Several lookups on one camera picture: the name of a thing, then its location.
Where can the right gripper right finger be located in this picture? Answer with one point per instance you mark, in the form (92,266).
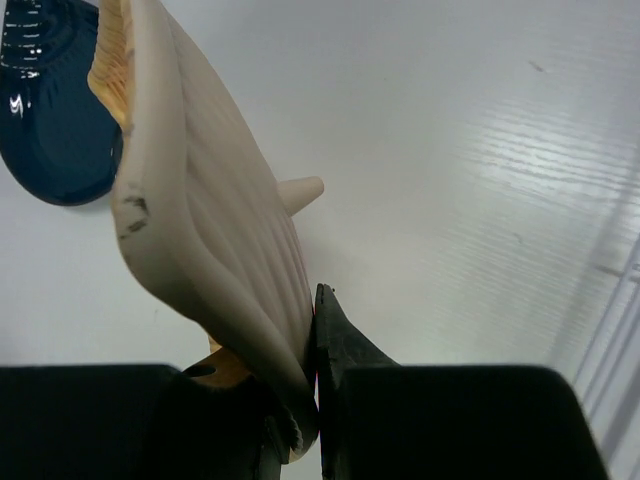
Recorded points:
(383,420)

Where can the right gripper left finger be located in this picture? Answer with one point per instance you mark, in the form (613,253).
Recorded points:
(137,422)

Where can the triangular woven orange plate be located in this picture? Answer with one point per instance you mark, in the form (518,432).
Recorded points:
(199,218)

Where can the dark blue plate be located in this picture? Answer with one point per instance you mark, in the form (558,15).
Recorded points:
(57,140)

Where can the white wire dish rack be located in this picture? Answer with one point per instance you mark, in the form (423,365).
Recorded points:
(608,376)

